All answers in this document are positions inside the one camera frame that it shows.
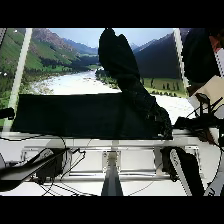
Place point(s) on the dark blue jeans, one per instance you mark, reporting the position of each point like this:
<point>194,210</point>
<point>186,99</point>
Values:
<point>66,113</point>

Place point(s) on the white garment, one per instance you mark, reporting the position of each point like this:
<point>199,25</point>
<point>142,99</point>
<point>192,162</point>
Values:
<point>221,63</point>

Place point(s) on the beige garment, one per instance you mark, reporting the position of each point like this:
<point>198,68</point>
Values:
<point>213,88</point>

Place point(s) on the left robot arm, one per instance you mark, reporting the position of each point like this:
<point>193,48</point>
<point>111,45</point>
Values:
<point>20,173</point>

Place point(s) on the black garment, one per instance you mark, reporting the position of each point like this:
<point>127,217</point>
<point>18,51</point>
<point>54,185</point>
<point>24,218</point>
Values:
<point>198,56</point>

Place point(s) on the silver frame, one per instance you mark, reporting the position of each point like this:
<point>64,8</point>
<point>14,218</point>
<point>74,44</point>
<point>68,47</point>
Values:
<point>133,166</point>

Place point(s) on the red garment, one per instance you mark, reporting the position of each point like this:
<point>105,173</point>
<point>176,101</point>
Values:
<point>218,41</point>

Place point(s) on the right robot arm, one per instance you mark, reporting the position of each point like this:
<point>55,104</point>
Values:
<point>186,166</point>

